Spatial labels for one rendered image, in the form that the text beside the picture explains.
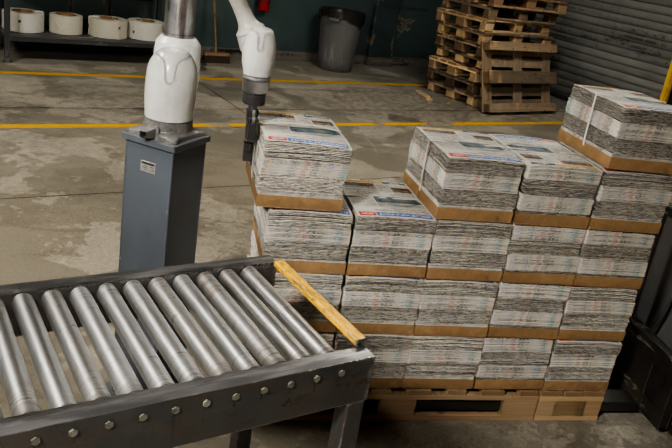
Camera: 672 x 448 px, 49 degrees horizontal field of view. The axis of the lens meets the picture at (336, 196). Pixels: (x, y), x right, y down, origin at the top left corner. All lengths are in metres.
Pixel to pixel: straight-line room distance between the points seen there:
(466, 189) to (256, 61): 0.82
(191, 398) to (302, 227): 1.02
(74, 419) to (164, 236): 1.09
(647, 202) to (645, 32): 7.16
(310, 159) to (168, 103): 0.47
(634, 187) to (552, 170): 0.34
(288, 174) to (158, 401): 1.05
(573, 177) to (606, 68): 7.58
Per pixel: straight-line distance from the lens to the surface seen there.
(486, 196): 2.57
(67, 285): 1.91
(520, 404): 3.09
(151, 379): 1.59
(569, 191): 2.71
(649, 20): 9.94
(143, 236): 2.51
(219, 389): 1.56
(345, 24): 9.38
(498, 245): 2.67
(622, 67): 10.07
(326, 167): 2.37
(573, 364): 3.08
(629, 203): 2.85
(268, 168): 2.33
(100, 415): 1.49
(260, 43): 2.38
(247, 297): 1.90
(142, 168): 2.44
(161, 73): 2.35
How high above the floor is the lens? 1.70
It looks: 20 degrees down
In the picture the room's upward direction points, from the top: 9 degrees clockwise
